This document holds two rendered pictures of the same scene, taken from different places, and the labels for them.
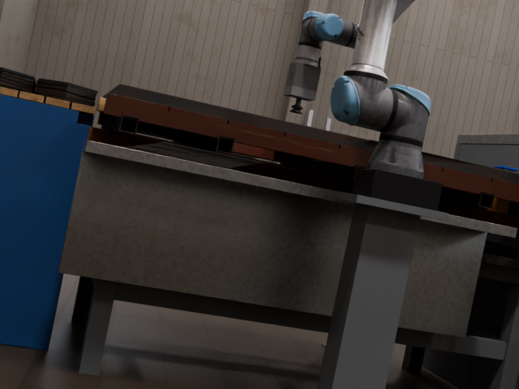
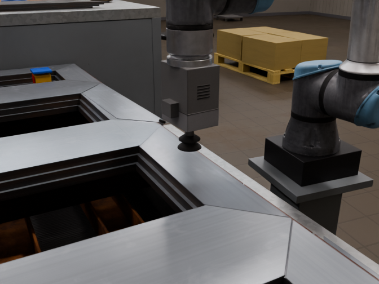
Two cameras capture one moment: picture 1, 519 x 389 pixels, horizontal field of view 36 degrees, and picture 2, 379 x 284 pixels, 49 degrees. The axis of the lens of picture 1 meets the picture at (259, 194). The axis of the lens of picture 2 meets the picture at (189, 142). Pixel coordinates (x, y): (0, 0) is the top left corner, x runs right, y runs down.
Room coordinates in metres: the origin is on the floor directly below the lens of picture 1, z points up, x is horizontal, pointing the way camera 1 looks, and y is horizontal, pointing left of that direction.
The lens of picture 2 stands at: (2.71, 0.61, 1.19)
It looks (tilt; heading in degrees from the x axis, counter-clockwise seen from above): 22 degrees down; 257
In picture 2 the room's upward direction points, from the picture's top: straight up
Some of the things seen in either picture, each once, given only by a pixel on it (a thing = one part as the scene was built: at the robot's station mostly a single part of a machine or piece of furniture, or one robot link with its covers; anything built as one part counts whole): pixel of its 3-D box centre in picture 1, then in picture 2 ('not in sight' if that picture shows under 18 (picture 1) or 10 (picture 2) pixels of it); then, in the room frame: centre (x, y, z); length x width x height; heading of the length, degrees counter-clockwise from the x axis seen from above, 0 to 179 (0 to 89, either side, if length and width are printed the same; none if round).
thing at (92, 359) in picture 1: (110, 262); not in sight; (2.42, 0.40, 0.34); 0.06 x 0.06 x 0.68; 15
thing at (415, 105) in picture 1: (404, 113); (318, 86); (2.15, -0.33, 0.92); 0.13 x 0.12 x 0.14; 109
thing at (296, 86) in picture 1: (302, 79); (183, 90); (2.56, -0.06, 1.00); 0.10 x 0.09 x 0.16; 20
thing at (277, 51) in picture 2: not in sight; (267, 52); (0.51, -4.39, 0.23); 1.37 x 0.94 x 0.45; 99
